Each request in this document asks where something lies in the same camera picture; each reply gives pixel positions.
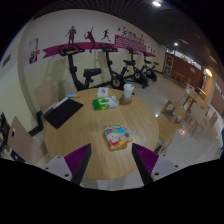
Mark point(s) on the white paper strip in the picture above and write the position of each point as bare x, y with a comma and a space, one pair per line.
60, 102

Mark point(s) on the green wet wipes pack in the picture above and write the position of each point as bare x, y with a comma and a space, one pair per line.
105, 103

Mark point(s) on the brown round coaster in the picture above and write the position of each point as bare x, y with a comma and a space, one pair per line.
125, 101

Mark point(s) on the group of wall posters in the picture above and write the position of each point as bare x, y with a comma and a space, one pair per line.
33, 45

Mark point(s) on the white cup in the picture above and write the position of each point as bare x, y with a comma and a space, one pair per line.
128, 90

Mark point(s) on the black mouse pad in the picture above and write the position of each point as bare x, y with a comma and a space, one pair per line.
63, 113

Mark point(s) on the group of ceiling lights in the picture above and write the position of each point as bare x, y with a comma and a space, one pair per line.
156, 3

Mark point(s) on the brown wooden chair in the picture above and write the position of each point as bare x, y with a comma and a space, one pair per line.
46, 96
23, 143

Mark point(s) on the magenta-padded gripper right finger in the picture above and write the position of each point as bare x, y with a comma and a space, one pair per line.
163, 165

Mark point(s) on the group of wooden chairs and tables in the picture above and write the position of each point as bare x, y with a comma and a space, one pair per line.
196, 113

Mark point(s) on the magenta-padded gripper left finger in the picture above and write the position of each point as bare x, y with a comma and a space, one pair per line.
60, 165

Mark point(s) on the blue and orange pen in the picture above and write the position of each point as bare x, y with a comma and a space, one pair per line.
73, 95

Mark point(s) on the colourful checkered towel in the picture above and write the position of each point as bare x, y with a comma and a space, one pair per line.
118, 136

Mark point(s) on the small white box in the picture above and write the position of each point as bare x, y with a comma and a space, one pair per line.
102, 92

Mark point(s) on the black exercise bike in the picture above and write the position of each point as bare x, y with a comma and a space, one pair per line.
138, 75
116, 80
150, 71
72, 70

